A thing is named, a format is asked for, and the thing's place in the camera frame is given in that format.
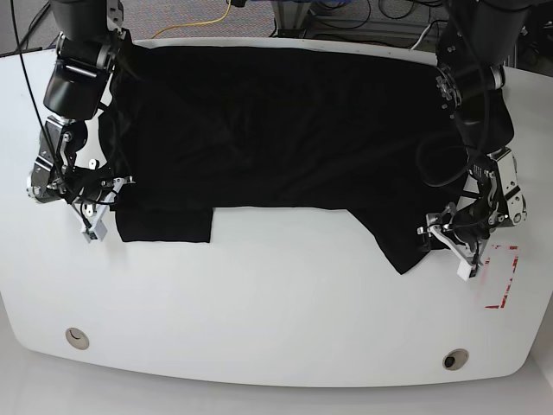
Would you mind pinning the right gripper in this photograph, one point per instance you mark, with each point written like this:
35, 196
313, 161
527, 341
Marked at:
90, 205

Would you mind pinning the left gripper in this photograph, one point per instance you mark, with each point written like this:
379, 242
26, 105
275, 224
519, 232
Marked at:
464, 232

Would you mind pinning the black t-shirt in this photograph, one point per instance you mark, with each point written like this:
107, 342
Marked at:
204, 128

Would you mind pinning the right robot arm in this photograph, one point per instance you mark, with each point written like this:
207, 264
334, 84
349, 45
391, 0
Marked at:
91, 36

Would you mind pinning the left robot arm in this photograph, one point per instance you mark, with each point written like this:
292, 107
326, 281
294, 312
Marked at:
479, 38

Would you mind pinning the red tape rectangle marking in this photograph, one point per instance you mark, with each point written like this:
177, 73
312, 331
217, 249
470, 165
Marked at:
497, 276

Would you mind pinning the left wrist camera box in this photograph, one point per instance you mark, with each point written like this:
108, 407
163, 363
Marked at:
466, 270

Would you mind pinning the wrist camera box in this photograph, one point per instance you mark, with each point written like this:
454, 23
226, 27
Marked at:
96, 231
466, 270

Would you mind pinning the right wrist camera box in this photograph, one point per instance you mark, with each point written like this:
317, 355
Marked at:
96, 231

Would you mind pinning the right table cable grommet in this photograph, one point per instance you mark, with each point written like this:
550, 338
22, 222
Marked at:
455, 359

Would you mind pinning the table cable grommet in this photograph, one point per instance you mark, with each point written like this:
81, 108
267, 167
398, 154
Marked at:
77, 339
455, 359

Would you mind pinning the left table cable grommet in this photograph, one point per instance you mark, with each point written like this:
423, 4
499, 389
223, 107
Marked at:
77, 339

